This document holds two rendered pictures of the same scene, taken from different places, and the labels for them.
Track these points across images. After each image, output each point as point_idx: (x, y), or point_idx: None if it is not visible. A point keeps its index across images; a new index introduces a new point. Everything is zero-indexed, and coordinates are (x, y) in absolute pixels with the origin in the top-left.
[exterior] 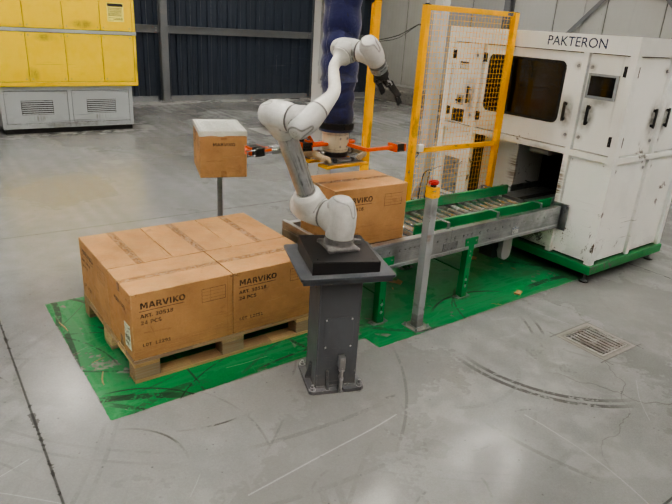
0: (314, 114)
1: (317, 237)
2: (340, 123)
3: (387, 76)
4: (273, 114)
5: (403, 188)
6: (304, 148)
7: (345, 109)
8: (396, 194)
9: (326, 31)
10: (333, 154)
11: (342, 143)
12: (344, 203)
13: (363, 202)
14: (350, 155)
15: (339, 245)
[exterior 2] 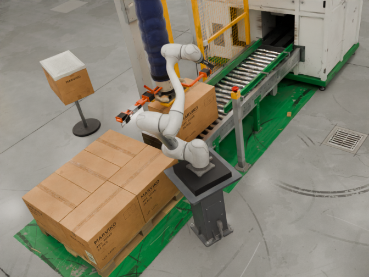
0: (177, 120)
1: (184, 163)
2: (167, 73)
3: (203, 59)
4: (150, 126)
5: (212, 90)
6: (150, 99)
7: None
8: (210, 97)
9: (141, 20)
10: (167, 92)
11: (171, 84)
12: (200, 147)
13: (193, 112)
14: None
15: (203, 169)
